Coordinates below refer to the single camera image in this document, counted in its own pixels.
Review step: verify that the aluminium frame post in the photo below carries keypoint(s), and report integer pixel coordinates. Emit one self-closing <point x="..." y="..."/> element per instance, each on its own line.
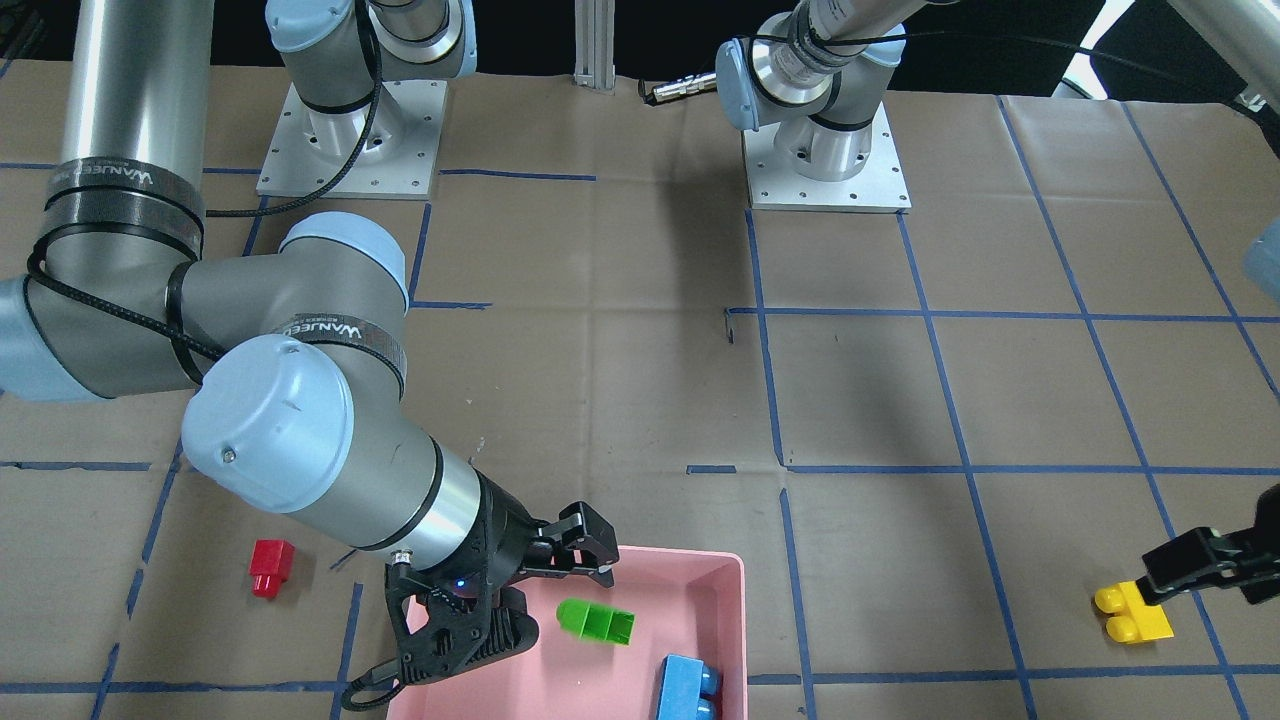
<point x="594" y="24"/>

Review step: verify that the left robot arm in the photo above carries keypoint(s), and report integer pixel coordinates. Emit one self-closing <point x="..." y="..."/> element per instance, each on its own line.
<point x="823" y="68"/>

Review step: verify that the blue toy block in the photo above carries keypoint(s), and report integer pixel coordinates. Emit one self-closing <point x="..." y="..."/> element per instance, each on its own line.
<point x="688" y="689"/>

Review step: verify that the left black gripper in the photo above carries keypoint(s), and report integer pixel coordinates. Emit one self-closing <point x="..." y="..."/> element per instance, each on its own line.
<point x="1192" y="561"/>

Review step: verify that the green toy block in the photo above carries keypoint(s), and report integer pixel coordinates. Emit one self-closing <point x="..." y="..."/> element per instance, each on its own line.
<point x="595" y="622"/>

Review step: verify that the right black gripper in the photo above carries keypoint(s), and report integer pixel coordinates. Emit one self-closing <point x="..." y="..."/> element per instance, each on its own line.
<point x="506" y="532"/>

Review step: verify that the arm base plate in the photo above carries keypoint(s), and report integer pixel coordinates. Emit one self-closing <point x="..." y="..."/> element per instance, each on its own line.
<point x="398" y="161"/>
<point x="798" y="165"/>

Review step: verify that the metal cable connector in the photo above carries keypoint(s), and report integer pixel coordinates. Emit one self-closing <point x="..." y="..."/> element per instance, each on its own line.
<point x="655" y="94"/>

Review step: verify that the pink plastic box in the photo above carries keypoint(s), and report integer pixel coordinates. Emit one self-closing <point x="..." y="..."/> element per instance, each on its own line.
<point x="686" y="602"/>

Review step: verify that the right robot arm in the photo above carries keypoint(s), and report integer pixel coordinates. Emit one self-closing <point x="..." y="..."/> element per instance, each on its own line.
<point x="296" y="357"/>

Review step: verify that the red toy block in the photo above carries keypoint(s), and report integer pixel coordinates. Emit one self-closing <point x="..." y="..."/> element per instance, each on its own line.
<point x="271" y="564"/>

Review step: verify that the yellow toy block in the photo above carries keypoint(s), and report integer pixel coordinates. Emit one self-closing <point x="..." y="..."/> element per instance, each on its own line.
<point x="1128" y="618"/>

